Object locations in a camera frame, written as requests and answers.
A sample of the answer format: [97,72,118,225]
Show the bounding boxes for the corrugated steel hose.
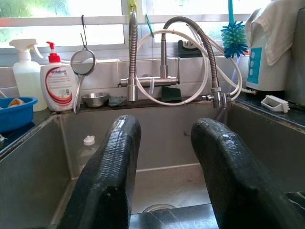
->
[163,16,231,109]

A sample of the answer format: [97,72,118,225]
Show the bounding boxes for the clear bottle white cap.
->
[79,135,102,168]

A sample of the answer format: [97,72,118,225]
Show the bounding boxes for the white window frame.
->
[0,0,271,50]

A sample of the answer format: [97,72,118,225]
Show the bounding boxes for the steel faucet with spring spout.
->
[118,6,181,102]

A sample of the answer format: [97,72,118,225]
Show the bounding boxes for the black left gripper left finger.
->
[58,114,142,229]

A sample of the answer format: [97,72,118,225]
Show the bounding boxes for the blue plastic basin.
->
[0,95,39,134]

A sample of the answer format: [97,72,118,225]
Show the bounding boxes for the tan sponge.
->
[8,97,25,108]

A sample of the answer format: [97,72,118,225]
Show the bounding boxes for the white spray bottle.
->
[9,38,49,112]

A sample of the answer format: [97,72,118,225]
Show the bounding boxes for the small steel bowl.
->
[81,92,111,108]

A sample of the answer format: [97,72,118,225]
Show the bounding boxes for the white soap bottle red pump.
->
[39,41,80,112]

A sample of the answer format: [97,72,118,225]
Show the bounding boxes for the black knife sharpener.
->
[177,40,203,58]

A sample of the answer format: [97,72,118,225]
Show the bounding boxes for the metal mesh strainer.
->
[70,14,97,114]

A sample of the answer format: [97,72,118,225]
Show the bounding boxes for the white water hose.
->
[135,29,254,106]

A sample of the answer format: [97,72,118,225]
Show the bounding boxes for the grey green scouring pad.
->
[108,95,128,107]

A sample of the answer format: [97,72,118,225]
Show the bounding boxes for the dark green sponge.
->
[161,86,183,103]

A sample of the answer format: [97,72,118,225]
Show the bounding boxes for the white cloth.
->
[245,0,304,66]

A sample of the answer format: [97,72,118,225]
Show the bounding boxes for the blue bottle brush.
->
[220,0,250,59]

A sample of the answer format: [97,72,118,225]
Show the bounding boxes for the stainless steel sink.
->
[0,99,305,229]

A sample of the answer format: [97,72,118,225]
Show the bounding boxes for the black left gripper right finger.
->
[191,117,305,229]

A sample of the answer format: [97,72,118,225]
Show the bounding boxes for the white water purifier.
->
[245,7,299,93]

